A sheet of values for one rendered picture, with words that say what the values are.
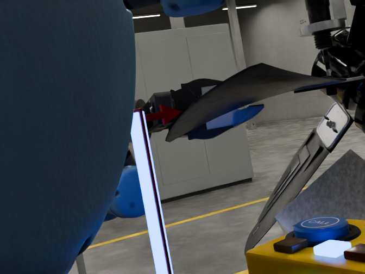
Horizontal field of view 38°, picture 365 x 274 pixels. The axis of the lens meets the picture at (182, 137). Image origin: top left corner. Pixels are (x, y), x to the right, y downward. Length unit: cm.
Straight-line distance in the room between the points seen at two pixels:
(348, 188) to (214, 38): 673
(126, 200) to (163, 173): 624
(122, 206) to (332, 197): 30
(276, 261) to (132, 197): 40
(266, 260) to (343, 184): 41
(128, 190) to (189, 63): 650
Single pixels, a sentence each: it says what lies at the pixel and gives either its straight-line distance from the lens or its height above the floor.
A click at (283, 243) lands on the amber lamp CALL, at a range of 38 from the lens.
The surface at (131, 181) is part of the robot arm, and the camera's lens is 75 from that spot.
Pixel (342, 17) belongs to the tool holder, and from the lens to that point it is 83.
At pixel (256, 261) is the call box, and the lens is 40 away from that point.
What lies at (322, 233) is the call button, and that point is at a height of 108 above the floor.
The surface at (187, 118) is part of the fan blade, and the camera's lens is 71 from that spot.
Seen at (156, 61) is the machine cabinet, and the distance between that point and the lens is 704.
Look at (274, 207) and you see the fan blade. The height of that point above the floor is 99.
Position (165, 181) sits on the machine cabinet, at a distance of 700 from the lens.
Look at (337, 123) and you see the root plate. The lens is 91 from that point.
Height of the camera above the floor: 118
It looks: 3 degrees down
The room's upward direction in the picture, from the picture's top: 10 degrees counter-clockwise
